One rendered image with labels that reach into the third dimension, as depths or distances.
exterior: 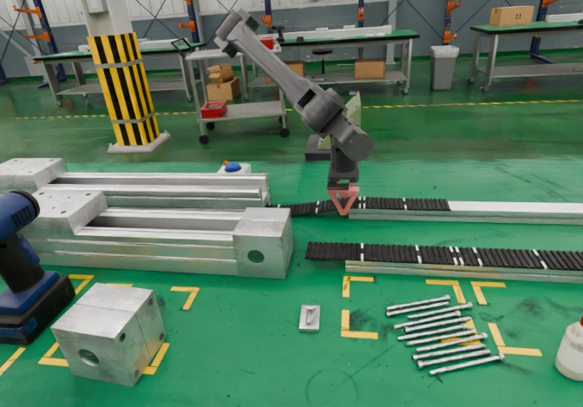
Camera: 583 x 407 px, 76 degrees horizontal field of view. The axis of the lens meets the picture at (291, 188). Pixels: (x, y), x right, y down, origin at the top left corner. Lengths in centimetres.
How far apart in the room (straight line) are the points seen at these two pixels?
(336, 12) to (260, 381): 797
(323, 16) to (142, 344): 796
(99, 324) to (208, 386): 17
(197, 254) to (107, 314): 21
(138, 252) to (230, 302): 22
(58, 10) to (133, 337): 1016
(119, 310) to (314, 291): 31
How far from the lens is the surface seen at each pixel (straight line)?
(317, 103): 75
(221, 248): 70
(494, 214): 91
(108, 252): 83
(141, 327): 60
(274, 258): 68
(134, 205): 99
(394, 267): 72
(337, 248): 72
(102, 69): 411
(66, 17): 1045
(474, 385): 59
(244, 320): 65
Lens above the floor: 123
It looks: 26 degrees down
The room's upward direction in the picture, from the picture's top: 5 degrees counter-clockwise
